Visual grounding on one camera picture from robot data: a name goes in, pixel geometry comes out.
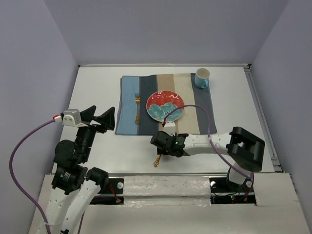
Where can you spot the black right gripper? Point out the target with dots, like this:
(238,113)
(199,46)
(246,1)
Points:
(160,150)

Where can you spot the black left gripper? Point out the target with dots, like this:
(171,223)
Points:
(107,118)

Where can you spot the gold spoon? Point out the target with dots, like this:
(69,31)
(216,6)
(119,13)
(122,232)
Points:
(156,162)

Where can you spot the striped blue beige cloth placemat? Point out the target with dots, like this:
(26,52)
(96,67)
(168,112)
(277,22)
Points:
(195,117)

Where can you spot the red floral plate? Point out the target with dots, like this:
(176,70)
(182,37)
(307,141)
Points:
(161,103)

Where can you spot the gold fork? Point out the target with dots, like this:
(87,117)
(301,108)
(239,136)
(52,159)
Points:
(137,100)

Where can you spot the blue white mug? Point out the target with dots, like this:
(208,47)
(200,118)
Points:
(202,76)

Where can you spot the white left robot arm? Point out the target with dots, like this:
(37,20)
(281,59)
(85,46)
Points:
(73,185)

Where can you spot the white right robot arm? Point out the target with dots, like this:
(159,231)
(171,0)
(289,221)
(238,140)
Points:
(241,150)

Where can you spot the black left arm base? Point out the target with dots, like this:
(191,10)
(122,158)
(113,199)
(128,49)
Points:
(112,194)

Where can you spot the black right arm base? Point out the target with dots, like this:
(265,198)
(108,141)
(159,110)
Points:
(225,192)

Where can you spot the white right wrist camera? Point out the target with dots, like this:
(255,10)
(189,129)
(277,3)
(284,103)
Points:
(170,128)

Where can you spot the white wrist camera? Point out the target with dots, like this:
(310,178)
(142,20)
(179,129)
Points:
(170,128)
(71,117)

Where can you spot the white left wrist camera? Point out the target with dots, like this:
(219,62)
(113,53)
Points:
(71,117)

